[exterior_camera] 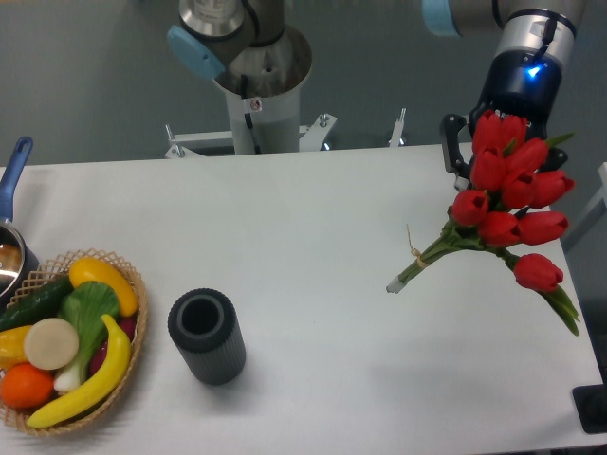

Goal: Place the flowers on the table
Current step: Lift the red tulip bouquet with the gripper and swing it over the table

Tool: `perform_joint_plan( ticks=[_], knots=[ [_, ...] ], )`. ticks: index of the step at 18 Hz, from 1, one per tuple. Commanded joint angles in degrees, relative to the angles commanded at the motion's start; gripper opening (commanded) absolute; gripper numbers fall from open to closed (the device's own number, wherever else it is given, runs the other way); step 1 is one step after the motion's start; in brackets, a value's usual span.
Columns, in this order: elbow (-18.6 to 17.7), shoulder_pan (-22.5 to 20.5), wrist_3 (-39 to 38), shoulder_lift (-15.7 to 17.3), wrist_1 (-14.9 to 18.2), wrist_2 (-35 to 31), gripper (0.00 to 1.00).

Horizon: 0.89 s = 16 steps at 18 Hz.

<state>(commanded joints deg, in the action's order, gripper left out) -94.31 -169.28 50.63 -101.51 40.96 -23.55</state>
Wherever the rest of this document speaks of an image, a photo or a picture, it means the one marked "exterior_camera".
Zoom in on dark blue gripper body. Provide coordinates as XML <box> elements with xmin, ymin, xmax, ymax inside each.
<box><xmin>469</xmin><ymin>52</ymin><xmax>562</xmax><ymax>137</ymax></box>

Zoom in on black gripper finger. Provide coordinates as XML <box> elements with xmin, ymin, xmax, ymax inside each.
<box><xmin>540</xmin><ymin>147</ymin><xmax>568</xmax><ymax>173</ymax></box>
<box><xmin>439</xmin><ymin>114</ymin><xmax>469</xmax><ymax>191</ymax></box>

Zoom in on red tulip bouquet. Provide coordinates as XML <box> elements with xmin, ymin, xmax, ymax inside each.
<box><xmin>386</xmin><ymin>110</ymin><xmax>579</xmax><ymax>335</ymax></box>

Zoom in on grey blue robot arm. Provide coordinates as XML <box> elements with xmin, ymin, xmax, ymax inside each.
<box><xmin>167</xmin><ymin>1</ymin><xmax>585</xmax><ymax>190</ymax></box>

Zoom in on black device at table edge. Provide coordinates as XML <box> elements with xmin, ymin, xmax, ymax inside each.
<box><xmin>572</xmin><ymin>384</ymin><xmax>606</xmax><ymax>434</ymax></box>

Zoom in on dark grey ribbed vase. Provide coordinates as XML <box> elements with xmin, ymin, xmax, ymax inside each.
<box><xmin>167</xmin><ymin>288</ymin><xmax>247</xmax><ymax>386</ymax></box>

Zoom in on purple red vegetable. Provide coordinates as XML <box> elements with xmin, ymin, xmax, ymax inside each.
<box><xmin>88</xmin><ymin>316</ymin><xmax>137</xmax><ymax>376</ymax></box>

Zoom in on green bok choy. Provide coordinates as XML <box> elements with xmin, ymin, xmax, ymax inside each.
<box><xmin>54</xmin><ymin>281</ymin><xmax>120</xmax><ymax>395</ymax></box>

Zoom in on yellow banana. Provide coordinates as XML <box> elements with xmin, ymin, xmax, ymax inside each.
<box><xmin>27</xmin><ymin>315</ymin><xmax>131</xmax><ymax>428</ymax></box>

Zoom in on woven wicker basket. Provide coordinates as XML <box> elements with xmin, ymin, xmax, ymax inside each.
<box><xmin>1</xmin><ymin>248</ymin><xmax>148</xmax><ymax>436</ymax></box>

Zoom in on green cucumber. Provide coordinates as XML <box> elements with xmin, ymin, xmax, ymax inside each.
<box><xmin>1</xmin><ymin>276</ymin><xmax>74</xmax><ymax>332</ymax></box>

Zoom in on beige round disc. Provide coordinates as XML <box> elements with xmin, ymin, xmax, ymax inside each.
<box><xmin>24</xmin><ymin>318</ymin><xmax>79</xmax><ymax>371</ymax></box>

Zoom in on yellow bell pepper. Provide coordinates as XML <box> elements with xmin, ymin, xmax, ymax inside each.
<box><xmin>0</xmin><ymin>325</ymin><xmax>31</xmax><ymax>371</ymax></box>

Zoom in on orange fruit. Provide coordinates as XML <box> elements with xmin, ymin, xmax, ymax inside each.
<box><xmin>1</xmin><ymin>363</ymin><xmax>54</xmax><ymax>410</ymax></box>

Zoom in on white frame at right edge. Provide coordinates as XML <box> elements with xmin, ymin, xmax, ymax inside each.
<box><xmin>561</xmin><ymin>162</ymin><xmax>606</xmax><ymax>254</ymax></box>

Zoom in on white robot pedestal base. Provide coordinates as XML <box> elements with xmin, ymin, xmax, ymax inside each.
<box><xmin>164</xmin><ymin>23</ymin><xmax>408</xmax><ymax>160</ymax></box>

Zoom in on blue handled saucepan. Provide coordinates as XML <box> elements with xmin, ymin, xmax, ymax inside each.
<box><xmin>1</xmin><ymin>136</ymin><xmax>39</xmax><ymax>313</ymax></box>

